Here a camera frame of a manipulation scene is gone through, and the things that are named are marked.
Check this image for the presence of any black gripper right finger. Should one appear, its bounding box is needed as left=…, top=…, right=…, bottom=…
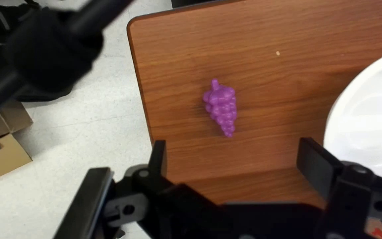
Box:
left=296, top=137, right=345, bottom=202

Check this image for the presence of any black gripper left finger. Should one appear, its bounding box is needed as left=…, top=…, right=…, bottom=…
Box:
left=147, top=138, right=168, bottom=187

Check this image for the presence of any white plastic bowl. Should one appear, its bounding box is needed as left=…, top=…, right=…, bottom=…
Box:
left=322, top=46, right=382, bottom=180

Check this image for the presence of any purple toy grape bunch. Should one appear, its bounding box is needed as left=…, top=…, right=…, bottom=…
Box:
left=202, top=78, right=239, bottom=139

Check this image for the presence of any black rod shaped equipment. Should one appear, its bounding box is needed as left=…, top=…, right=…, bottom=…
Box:
left=0, top=0, right=133, bottom=122

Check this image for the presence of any small cardboard box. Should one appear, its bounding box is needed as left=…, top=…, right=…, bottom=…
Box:
left=0, top=98, right=34, bottom=187

